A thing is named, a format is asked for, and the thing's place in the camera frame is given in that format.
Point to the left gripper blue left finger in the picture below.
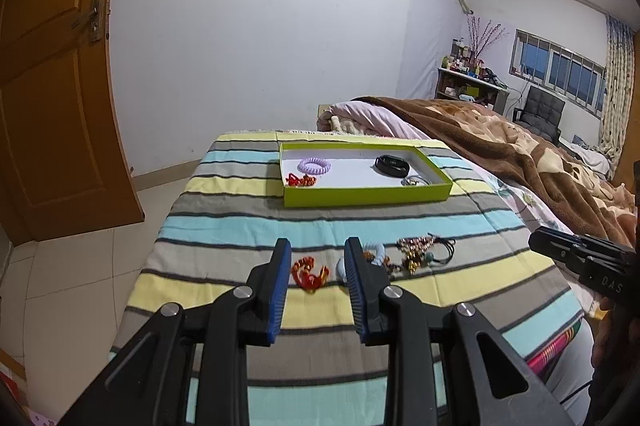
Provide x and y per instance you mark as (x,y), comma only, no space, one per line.
(269,283)

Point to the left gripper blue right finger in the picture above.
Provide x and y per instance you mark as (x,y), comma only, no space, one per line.
(365,282)

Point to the orange red knot ornament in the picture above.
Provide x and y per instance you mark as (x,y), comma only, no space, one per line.
(302,272)

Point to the rose gold rhinestone hair clip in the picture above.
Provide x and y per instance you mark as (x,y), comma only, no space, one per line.
(415,247)

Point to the black wristband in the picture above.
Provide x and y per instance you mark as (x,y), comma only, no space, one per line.
(392,166)

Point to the person's right hand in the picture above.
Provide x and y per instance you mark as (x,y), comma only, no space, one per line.
(616,347)

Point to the brown fleece blanket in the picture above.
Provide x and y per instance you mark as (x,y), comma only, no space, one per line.
(587,204)

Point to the striped bed cover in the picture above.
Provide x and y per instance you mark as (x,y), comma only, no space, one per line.
(231,213)

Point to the lime green cardboard tray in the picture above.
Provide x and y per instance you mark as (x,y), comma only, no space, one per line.
(346,176)

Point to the black office chair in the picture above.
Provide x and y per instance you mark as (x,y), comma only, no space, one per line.
(541,114)

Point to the patterned curtain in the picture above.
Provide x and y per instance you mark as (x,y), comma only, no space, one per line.
(619,86)

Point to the cluttered white shelf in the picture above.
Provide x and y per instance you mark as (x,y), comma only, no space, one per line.
(464,78)

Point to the orange wooden door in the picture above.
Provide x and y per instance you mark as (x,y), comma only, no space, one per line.
(63,168)

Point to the purple blossom branches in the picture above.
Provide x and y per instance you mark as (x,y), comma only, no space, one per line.
(483,34)

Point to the brass door latch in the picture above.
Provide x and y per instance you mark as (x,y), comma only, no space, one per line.
(92,21)

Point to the window with metal frame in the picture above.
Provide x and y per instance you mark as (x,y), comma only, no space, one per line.
(571,75)

